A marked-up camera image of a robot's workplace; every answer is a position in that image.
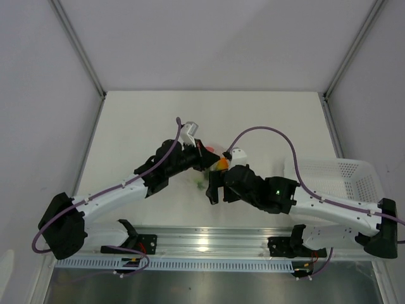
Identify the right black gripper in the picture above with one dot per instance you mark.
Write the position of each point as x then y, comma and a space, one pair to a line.
215, 182

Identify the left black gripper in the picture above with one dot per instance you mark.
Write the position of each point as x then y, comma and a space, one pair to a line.
203, 156

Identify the orange peach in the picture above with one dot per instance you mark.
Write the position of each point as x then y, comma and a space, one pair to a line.
221, 164

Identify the green leafy vegetable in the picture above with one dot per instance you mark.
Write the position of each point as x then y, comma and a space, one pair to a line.
202, 180

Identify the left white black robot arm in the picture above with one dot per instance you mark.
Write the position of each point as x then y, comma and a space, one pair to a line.
63, 223

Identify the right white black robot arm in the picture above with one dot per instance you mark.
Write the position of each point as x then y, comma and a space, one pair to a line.
287, 196

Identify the white perforated plastic basket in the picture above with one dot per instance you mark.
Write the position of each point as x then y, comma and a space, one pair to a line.
339, 179

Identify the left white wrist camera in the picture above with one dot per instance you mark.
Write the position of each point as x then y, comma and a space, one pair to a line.
187, 133

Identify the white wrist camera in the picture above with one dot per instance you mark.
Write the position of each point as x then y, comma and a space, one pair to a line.
235, 156
187, 133

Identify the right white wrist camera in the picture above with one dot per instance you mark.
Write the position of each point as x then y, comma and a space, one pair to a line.
235, 156

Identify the aluminium rail frame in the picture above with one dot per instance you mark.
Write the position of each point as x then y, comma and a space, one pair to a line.
186, 241

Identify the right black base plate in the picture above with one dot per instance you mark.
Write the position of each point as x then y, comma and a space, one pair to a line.
288, 247

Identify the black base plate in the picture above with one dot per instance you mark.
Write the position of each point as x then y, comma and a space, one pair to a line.
145, 243
288, 247

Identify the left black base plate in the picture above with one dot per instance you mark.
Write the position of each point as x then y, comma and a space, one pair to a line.
145, 243

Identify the left aluminium corner post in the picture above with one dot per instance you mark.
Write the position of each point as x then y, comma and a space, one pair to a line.
76, 44

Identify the aluminium corner post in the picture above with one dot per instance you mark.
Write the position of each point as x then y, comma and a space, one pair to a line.
354, 47
76, 44

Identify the white slotted cable duct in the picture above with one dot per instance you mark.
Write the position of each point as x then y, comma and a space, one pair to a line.
180, 264

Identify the right aluminium corner post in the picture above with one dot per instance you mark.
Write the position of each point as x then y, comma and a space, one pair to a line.
354, 47

